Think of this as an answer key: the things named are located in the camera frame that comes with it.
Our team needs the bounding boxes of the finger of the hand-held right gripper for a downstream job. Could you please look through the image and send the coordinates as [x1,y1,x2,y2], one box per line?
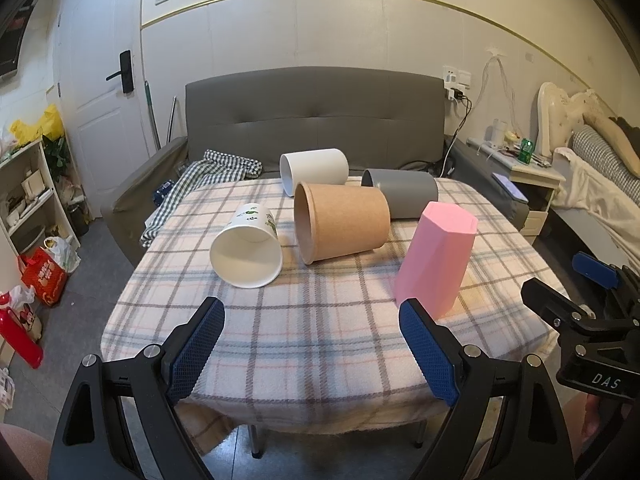
[572,252,640,311]
[521,277,597,332]

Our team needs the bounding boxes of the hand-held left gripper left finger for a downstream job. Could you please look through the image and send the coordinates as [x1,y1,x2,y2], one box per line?
[47,297,226,480]

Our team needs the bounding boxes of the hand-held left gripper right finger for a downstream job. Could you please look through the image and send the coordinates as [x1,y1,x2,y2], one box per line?
[398,298,576,480]

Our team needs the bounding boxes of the pink faceted cup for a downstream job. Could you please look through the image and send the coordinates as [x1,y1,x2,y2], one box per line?
[394,201,478,320]

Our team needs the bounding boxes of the white paper cup green print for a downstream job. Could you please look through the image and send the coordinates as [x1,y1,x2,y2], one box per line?
[210,202,284,289]

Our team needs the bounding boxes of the brown kraft paper cup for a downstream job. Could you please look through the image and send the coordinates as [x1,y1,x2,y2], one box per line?
[293,182,391,266]

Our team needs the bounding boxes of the grey cup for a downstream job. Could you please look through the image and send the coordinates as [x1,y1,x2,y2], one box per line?
[361,168,439,220]

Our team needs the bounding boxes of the plain white cup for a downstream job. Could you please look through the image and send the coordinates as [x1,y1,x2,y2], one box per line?
[279,148,349,197]

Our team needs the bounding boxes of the person's right hand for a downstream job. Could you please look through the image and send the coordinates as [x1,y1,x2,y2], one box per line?
[580,392,604,443]

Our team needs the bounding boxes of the bed with pillows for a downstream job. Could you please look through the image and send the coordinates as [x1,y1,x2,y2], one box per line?
[550,147,640,273]

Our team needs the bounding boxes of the white nightstand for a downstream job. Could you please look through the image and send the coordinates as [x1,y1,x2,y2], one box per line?
[467,137,567,239]

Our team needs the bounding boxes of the plaid tablecloth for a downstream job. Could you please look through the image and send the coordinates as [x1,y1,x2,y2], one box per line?
[100,176,571,436]

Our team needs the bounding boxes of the checked grey pillow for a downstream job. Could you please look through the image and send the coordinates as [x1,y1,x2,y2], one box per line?
[571,125,640,202]

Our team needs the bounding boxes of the beige pillow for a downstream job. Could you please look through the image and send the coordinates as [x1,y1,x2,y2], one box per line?
[582,110,640,179]

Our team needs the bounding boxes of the cream bed headboard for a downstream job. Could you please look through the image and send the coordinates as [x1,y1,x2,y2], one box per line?
[537,81,601,154]

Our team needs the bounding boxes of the white plastic bag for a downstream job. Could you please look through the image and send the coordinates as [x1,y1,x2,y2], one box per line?
[42,236,82,274]

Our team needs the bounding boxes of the red gift bag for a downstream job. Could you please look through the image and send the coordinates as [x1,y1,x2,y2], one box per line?
[20,247,68,308]

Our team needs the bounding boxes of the green checked cloth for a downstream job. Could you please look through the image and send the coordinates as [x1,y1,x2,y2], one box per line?
[140,149,263,248]

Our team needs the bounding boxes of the person's left leg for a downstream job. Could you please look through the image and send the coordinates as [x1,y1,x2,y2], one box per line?
[0,422,52,480]

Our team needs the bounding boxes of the white storage shelf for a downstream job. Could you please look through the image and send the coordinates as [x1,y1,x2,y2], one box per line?
[0,137,82,261]

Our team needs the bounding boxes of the green artificial plant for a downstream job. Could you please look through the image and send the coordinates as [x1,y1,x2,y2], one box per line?
[42,135,72,182]

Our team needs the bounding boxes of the white door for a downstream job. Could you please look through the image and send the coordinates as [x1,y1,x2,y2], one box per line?
[54,0,152,222]

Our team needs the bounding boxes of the green mop stick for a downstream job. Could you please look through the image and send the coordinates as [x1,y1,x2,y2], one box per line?
[144,80,162,154]

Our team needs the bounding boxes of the grey sofa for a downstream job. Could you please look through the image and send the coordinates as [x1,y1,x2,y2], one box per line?
[101,66,531,266]

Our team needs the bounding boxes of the yellow plastic bag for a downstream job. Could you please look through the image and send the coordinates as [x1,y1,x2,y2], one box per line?
[10,105,66,145]

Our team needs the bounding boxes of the black cable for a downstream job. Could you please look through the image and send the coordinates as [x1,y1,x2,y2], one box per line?
[440,94,474,177]

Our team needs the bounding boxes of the white cable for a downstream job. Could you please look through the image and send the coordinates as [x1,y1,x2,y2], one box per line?
[476,50,517,127]

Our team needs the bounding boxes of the white wall outlet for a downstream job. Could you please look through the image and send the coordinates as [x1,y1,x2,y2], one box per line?
[442,66,473,89]

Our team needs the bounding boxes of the black door lock handle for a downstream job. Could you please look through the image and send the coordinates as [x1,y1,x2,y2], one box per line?
[106,50,135,94]

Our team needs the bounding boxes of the dark wall screen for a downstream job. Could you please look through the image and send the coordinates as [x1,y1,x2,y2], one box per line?
[0,0,53,81]

